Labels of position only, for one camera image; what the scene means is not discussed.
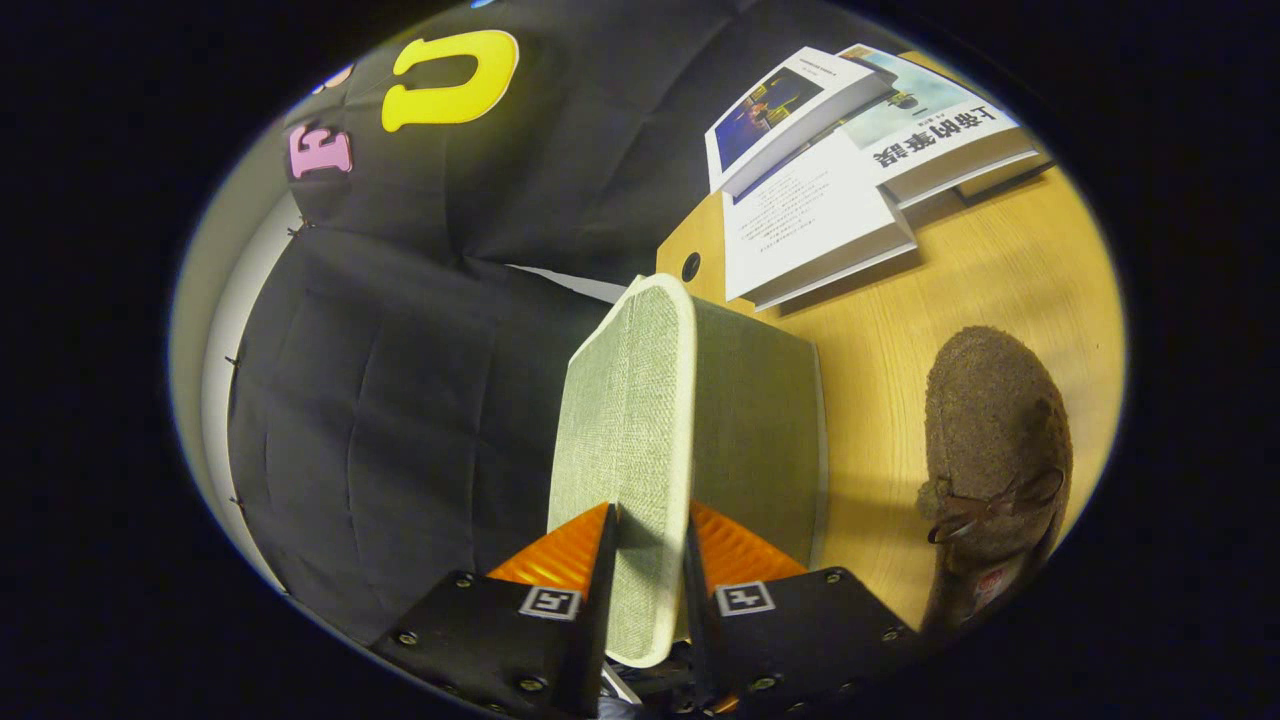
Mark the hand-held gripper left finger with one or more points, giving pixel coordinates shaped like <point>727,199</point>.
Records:
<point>590,640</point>

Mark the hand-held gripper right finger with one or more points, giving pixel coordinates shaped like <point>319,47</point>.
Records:
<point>700,630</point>

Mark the green fabric storage box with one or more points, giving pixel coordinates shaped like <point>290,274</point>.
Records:
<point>630,420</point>

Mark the book with blue photo cover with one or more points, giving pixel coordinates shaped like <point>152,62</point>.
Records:
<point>780,110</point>

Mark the brown fuzzy shoe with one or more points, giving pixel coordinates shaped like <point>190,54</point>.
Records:
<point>990,420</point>

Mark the black backdrop cloth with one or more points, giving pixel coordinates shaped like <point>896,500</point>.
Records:
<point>400,400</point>

